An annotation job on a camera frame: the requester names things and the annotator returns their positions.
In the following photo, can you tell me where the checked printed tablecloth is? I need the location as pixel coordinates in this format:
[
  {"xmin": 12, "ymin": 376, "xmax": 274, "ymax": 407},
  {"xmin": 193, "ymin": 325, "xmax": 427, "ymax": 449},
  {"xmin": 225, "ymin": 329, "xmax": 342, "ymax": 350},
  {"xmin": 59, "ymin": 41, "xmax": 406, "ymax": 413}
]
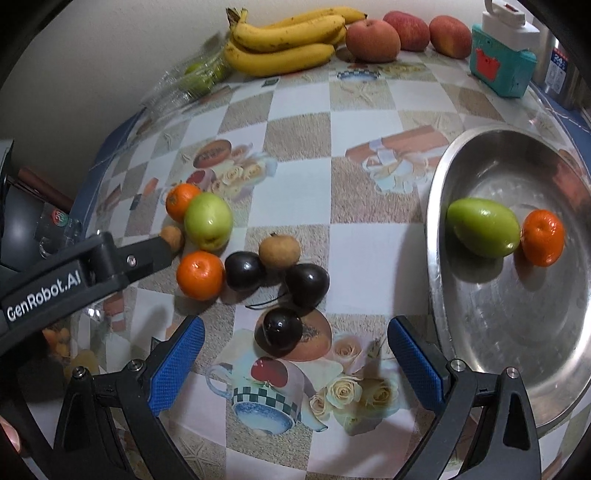
[{"xmin": 69, "ymin": 41, "xmax": 591, "ymax": 480}]

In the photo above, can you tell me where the steel bowl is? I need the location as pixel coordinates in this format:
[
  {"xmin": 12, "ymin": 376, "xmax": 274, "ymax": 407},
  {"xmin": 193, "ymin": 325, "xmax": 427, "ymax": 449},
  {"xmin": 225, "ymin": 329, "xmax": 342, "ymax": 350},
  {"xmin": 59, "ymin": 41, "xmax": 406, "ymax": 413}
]
[{"xmin": 425, "ymin": 127, "xmax": 591, "ymax": 437}]

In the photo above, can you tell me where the yellow banana bunch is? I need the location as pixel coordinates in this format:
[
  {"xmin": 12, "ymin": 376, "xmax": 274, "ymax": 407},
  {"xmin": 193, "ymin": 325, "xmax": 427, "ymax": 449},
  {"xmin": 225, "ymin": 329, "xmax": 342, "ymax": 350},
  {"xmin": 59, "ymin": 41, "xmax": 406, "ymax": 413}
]
[{"xmin": 224, "ymin": 6, "xmax": 370, "ymax": 77}]

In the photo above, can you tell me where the teal box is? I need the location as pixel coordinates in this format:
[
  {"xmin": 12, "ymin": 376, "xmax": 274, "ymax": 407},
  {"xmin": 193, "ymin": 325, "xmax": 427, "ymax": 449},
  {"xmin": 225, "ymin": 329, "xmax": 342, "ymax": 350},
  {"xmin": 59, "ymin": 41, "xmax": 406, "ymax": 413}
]
[{"xmin": 469, "ymin": 25, "xmax": 537, "ymax": 99}]

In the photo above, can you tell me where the dark plum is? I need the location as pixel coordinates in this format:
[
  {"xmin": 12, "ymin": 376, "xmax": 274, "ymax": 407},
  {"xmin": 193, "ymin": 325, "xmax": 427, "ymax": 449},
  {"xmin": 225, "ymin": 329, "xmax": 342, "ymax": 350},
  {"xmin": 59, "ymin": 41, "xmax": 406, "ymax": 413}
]
[
  {"xmin": 284, "ymin": 263, "xmax": 331, "ymax": 310},
  {"xmin": 224, "ymin": 251, "xmax": 267, "ymax": 293},
  {"xmin": 261, "ymin": 308, "xmax": 303, "ymax": 357}
]

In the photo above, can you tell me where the dark grey appliance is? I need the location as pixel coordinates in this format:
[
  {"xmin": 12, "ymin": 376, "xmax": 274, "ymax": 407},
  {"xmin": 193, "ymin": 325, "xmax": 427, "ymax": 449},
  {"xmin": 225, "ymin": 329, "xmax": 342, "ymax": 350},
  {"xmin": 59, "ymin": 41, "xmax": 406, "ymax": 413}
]
[{"xmin": 0, "ymin": 138, "xmax": 84, "ymax": 273}]

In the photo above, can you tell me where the brown kiwi fruit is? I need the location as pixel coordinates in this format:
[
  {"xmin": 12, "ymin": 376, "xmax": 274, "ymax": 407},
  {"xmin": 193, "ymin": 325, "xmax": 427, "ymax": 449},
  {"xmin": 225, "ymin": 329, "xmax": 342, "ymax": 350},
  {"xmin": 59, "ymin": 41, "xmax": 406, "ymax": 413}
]
[{"xmin": 258, "ymin": 233, "xmax": 302, "ymax": 271}]

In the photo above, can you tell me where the red apple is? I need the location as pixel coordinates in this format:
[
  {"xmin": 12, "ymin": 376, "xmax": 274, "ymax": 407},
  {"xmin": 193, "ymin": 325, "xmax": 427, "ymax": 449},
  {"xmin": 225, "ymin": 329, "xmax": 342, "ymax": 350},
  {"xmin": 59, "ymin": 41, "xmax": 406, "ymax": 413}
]
[
  {"xmin": 383, "ymin": 11, "xmax": 432, "ymax": 51},
  {"xmin": 428, "ymin": 15, "xmax": 472, "ymax": 60},
  {"xmin": 345, "ymin": 19, "xmax": 402, "ymax": 64}
]

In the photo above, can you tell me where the clear plastic container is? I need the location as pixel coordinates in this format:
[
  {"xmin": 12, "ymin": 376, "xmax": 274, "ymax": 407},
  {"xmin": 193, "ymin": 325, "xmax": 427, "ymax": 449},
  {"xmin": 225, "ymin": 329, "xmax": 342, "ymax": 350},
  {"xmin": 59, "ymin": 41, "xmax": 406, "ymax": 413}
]
[{"xmin": 139, "ymin": 32, "xmax": 234, "ymax": 114}]

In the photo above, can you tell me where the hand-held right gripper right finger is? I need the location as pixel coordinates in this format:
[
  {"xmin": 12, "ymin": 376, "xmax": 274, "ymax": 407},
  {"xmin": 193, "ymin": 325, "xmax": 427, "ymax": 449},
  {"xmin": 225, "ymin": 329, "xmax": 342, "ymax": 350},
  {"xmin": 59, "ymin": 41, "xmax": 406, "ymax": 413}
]
[{"xmin": 387, "ymin": 315, "xmax": 542, "ymax": 480}]

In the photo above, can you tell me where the metal can with blue label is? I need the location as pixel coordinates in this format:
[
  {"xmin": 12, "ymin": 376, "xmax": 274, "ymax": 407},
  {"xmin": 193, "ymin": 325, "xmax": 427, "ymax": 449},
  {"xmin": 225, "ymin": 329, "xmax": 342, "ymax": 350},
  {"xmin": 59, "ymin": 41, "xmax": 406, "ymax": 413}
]
[{"xmin": 531, "ymin": 25, "xmax": 585, "ymax": 112}]

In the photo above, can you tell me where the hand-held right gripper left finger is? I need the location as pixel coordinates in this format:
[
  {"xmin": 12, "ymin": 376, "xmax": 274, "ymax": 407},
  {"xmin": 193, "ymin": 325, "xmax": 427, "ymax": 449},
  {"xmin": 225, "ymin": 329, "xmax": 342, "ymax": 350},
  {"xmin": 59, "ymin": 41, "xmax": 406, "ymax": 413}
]
[{"xmin": 53, "ymin": 315, "xmax": 206, "ymax": 480}]

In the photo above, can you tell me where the small brown longan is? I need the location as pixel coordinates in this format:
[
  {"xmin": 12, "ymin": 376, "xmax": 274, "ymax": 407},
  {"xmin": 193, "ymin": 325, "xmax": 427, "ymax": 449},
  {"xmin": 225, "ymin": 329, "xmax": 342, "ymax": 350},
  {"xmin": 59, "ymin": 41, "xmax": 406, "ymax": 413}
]
[{"xmin": 159, "ymin": 225, "xmax": 185, "ymax": 254}]

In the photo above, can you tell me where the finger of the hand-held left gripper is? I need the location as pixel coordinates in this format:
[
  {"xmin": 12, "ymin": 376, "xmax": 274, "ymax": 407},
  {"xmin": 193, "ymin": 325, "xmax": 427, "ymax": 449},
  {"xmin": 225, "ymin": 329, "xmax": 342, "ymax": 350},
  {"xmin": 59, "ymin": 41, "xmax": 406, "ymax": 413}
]
[{"xmin": 115, "ymin": 235, "xmax": 178, "ymax": 282}]

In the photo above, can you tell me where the white plastic device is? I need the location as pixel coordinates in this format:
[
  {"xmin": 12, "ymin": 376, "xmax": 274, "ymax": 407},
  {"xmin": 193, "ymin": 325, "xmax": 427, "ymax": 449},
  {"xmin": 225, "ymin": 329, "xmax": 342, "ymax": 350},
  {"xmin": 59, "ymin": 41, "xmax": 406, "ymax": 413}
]
[{"xmin": 481, "ymin": 0, "xmax": 541, "ymax": 54}]

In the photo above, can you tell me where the orange mandarin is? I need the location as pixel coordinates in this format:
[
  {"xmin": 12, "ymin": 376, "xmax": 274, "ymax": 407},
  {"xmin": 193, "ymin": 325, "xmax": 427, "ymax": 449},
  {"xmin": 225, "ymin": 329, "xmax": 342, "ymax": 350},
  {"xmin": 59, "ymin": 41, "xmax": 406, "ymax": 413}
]
[
  {"xmin": 165, "ymin": 183, "xmax": 202, "ymax": 223},
  {"xmin": 176, "ymin": 250, "xmax": 225, "ymax": 302},
  {"xmin": 521, "ymin": 209, "xmax": 566, "ymax": 267}
]

